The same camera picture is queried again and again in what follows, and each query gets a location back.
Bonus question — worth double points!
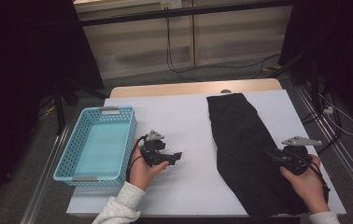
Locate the white floor cable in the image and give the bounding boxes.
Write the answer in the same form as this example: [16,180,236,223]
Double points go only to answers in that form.
[318,92,353,137]

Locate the black metal stand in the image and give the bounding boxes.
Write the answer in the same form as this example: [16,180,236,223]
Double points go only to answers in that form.
[267,49,322,106]

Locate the black pants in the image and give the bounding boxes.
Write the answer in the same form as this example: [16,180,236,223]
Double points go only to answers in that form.
[206,92,330,220]

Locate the right hand-held gripper black cable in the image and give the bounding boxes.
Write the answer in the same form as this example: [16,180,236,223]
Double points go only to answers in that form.
[299,155,332,203]

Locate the black wall cable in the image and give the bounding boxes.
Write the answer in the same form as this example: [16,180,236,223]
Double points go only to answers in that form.
[164,8,281,83]

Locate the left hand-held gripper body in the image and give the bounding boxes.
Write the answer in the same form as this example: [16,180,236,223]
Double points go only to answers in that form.
[140,130,173,168]

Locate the wide black curtain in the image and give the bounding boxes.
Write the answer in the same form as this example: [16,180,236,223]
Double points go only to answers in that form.
[0,0,106,216]

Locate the yellow floor tape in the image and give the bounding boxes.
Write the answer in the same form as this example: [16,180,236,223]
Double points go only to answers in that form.
[262,63,282,73]
[42,105,56,117]

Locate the black horizontal bar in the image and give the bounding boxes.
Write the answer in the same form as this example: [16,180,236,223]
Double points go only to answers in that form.
[79,0,294,27]

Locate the black floor cables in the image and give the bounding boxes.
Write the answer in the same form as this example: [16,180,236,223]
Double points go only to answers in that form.
[300,83,344,156]

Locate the aluminium floor rail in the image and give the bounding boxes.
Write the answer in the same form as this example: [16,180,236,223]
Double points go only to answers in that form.
[295,85,353,203]
[20,122,73,224]

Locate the wooden table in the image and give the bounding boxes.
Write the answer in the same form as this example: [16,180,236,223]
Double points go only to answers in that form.
[109,77,283,99]

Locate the black tripod stand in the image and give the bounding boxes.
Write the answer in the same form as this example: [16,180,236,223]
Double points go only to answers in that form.
[51,78,110,136]

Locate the light blue plastic basket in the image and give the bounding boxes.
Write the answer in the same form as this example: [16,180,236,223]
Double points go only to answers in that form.
[52,105,137,188]

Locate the person's right hand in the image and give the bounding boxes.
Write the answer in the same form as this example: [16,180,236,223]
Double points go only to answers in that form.
[279,154,330,215]

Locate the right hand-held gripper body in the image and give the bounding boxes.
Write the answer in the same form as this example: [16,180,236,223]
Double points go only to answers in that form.
[276,135,324,176]

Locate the white wall outlet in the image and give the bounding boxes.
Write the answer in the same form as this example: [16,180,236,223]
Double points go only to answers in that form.
[160,0,182,9]

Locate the left hand-held gripper black cable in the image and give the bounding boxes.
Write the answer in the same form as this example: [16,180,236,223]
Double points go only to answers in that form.
[125,135,148,183]

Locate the hand-held gripper black cable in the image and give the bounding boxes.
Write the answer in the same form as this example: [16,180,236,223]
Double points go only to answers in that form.
[125,135,148,183]
[299,155,332,203]

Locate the person's left hand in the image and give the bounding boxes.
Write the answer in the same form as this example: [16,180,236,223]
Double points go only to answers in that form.
[129,138,170,191]

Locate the narrow black curtain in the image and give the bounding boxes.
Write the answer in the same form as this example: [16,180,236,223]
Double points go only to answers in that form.
[278,0,353,132]

